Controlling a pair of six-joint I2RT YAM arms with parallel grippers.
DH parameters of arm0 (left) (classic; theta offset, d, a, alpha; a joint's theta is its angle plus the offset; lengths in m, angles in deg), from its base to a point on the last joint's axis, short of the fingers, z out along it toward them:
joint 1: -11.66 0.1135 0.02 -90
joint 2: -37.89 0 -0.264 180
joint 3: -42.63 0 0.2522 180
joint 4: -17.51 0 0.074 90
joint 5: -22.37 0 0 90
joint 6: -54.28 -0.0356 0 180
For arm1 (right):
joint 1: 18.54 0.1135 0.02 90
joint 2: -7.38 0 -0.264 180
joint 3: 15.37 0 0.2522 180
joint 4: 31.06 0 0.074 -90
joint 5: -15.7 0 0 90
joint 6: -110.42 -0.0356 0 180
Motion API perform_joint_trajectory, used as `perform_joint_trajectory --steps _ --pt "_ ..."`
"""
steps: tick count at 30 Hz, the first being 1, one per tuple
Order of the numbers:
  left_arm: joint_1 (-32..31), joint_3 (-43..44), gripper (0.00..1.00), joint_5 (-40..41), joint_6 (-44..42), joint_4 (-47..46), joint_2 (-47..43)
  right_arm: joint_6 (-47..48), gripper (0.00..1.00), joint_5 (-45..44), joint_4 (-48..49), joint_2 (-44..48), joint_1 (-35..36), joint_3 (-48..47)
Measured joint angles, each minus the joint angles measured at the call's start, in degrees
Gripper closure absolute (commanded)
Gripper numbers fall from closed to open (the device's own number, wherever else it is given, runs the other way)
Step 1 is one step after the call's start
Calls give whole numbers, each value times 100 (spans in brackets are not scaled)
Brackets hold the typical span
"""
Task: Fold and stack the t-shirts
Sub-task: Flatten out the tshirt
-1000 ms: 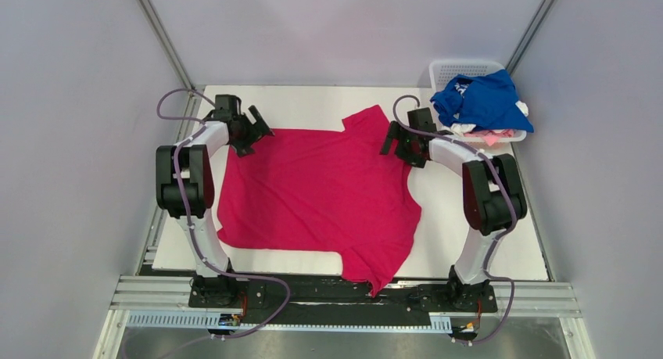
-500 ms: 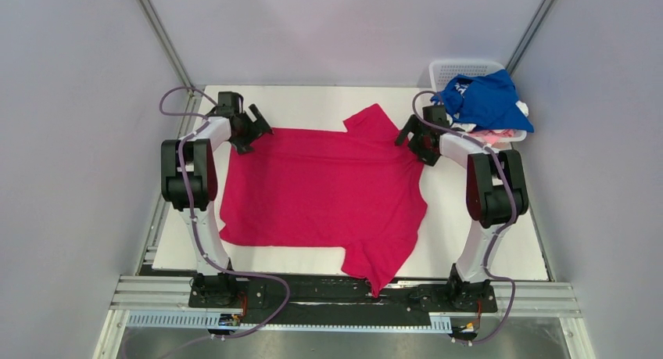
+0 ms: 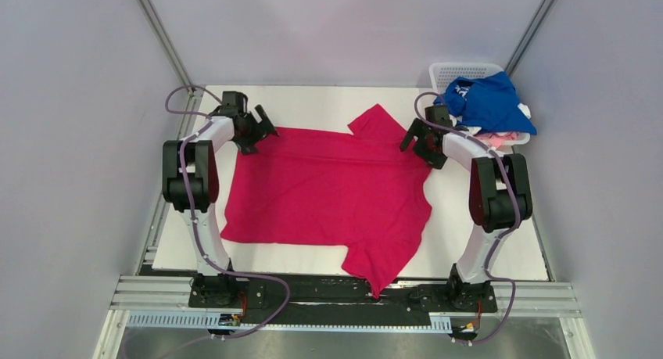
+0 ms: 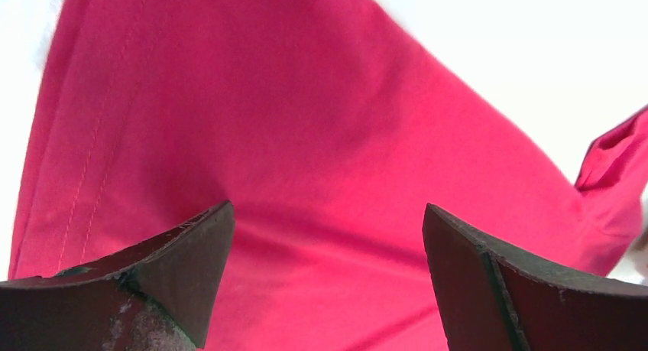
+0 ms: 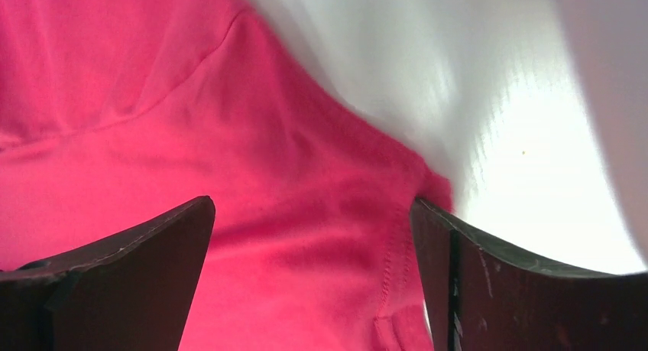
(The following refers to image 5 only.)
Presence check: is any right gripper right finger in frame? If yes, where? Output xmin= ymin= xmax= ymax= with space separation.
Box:
xmin=410 ymin=198 xmax=647 ymax=350

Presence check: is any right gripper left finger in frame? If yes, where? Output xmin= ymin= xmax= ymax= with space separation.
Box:
xmin=1 ymin=196 xmax=215 ymax=350

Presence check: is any magenta t shirt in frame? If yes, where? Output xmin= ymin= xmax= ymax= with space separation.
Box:
xmin=1 ymin=0 xmax=451 ymax=350

